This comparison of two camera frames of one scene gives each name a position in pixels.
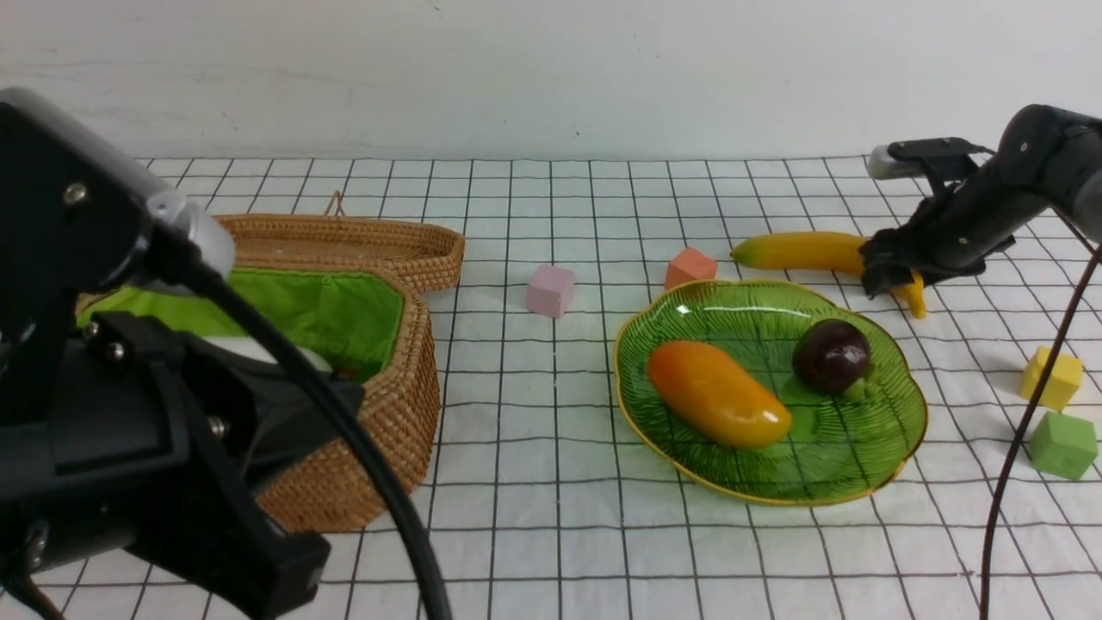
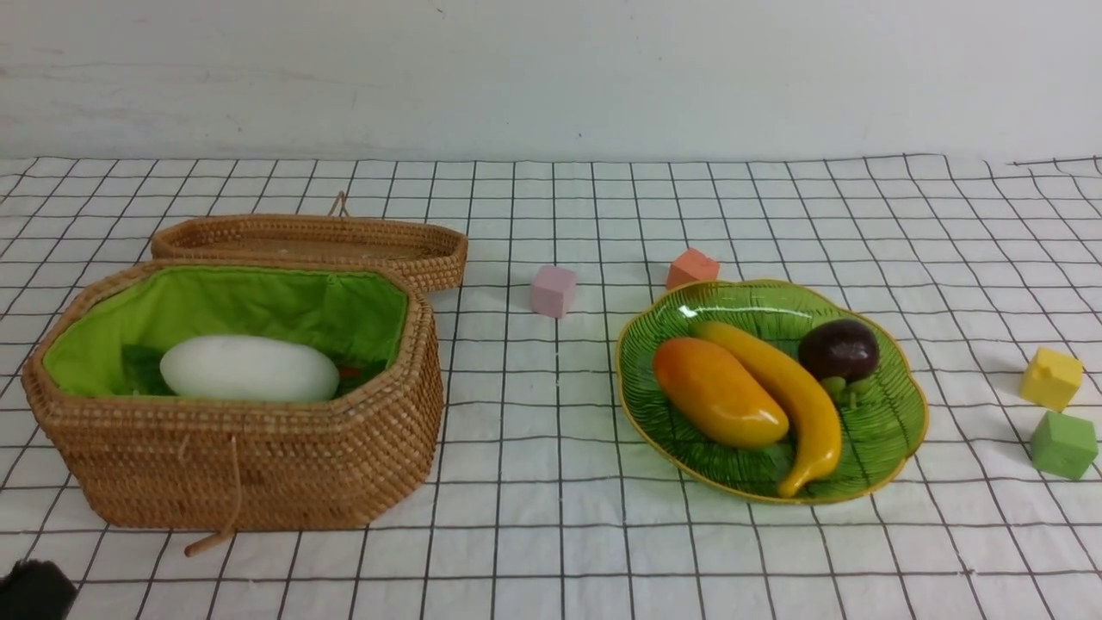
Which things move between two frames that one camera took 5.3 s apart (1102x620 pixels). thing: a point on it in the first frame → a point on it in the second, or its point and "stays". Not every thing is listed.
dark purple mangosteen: (831, 356) stays
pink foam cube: (549, 290) stays
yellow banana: (824, 250) → (789, 377)
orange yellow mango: (707, 388) stays
